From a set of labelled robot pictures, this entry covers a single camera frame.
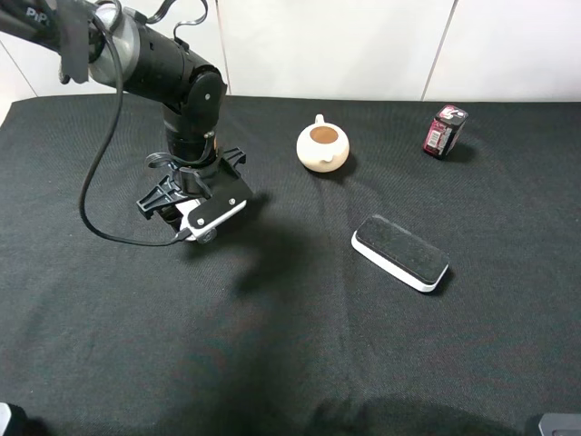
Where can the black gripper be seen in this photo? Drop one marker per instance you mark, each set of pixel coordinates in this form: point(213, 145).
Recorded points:
point(190, 182)

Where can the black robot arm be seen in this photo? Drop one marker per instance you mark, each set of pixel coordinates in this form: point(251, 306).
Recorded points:
point(117, 47)

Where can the dark object bottom left corner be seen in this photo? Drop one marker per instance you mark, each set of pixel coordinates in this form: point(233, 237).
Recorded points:
point(14, 422)

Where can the grey object bottom right corner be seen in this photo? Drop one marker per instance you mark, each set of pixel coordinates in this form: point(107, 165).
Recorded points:
point(554, 424)

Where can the cream ceramic teapot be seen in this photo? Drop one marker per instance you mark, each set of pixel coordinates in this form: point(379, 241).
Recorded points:
point(322, 147)

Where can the black table cloth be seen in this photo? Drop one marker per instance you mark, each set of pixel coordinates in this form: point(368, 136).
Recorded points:
point(279, 326)

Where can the black and white eraser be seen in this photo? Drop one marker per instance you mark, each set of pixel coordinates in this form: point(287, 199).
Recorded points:
point(400, 253)

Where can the dark red small box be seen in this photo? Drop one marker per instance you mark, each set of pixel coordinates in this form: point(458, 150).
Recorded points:
point(444, 131)

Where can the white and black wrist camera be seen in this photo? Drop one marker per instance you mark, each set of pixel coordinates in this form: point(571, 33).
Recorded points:
point(202, 217)

